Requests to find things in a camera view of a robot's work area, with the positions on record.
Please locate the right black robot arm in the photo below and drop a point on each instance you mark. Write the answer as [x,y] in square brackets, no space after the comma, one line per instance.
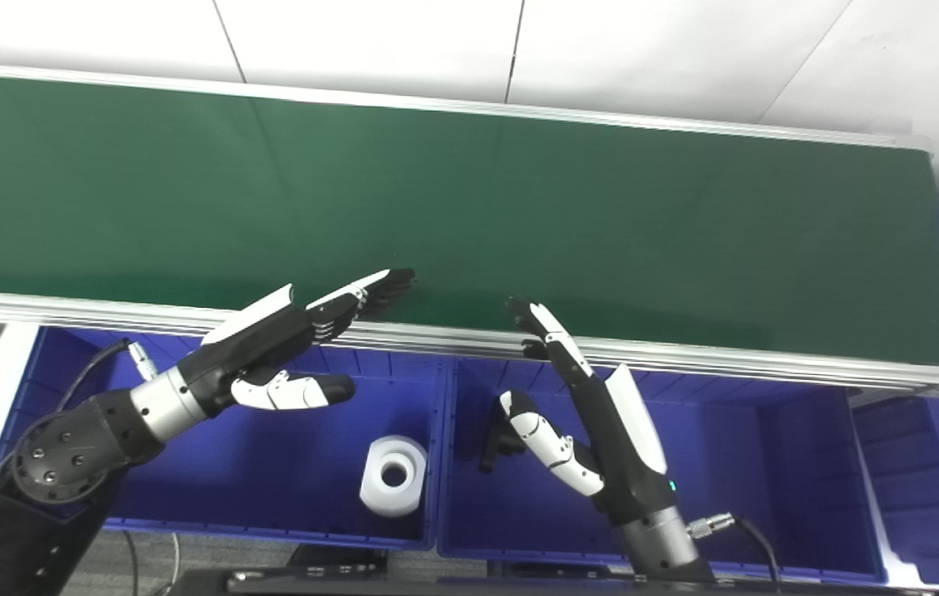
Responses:
[660,542]

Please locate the green conveyor belt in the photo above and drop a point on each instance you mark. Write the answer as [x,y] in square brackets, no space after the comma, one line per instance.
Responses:
[685,356]
[469,207]

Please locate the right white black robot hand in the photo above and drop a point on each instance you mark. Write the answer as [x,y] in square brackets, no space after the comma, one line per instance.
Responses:
[623,447]

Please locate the white cylindrical plastic part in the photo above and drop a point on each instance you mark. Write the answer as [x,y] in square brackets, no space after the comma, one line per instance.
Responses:
[378,488]

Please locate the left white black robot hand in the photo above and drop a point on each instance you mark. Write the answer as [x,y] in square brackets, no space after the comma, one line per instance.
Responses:
[262,343]

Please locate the black robot torso bar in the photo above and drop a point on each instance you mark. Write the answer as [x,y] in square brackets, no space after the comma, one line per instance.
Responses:
[436,586]

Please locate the blue plastic bin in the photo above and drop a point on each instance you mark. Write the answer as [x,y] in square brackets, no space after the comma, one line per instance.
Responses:
[271,480]
[933,463]
[751,472]

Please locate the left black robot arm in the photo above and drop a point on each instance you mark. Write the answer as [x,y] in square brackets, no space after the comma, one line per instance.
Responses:
[64,455]

